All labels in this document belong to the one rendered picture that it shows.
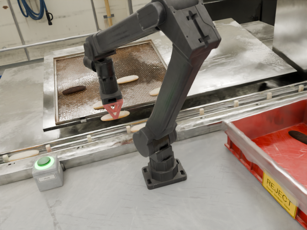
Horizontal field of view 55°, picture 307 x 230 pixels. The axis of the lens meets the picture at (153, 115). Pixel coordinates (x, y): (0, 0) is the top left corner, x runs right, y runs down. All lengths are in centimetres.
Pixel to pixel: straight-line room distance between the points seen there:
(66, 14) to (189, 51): 418
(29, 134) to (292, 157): 95
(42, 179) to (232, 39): 111
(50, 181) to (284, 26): 112
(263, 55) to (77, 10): 355
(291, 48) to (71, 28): 371
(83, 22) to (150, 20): 413
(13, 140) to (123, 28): 72
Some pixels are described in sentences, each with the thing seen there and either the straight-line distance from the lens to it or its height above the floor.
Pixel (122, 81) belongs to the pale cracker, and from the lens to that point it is 125.
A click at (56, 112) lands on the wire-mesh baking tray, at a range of 118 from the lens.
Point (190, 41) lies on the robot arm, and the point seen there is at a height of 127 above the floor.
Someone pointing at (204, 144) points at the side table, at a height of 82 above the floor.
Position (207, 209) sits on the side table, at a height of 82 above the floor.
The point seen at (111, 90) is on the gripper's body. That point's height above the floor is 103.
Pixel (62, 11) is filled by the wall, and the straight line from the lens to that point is 465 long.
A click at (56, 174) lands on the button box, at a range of 92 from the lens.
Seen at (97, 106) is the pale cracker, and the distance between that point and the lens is 114.
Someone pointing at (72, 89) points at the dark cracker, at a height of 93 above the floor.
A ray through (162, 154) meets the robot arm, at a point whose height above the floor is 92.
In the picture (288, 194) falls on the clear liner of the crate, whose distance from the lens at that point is 77.
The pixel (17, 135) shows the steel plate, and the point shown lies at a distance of 129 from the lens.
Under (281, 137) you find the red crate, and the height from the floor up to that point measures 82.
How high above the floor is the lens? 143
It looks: 31 degrees down
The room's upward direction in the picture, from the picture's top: 8 degrees counter-clockwise
